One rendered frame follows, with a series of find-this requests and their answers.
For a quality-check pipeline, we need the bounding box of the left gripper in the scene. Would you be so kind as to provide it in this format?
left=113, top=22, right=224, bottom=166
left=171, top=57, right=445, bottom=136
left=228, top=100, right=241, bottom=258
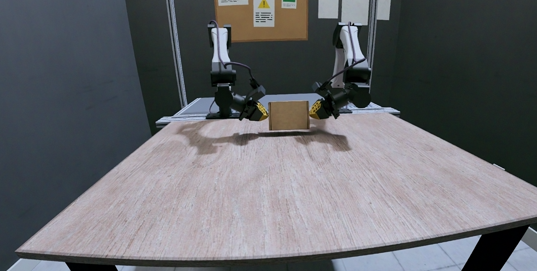
left=309, top=91, right=349, bottom=120

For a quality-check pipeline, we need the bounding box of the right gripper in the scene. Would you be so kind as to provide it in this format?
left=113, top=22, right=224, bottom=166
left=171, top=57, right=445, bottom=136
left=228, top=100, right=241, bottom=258
left=229, top=94, right=269, bottom=121

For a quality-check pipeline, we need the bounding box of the grey aluminium crossbar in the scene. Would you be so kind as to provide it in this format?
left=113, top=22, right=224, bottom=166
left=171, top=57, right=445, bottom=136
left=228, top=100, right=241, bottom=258
left=156, top=107, right=400, bottom=128

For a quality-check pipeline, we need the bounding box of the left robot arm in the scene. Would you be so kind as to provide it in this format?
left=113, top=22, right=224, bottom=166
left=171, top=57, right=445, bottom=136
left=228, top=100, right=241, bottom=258
left=312, top=22, right=371, bottom=108

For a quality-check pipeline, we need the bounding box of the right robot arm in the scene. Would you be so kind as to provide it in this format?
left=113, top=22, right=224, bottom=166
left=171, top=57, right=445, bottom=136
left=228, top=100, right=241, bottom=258
left=206, top=24, right=266, bottom=119

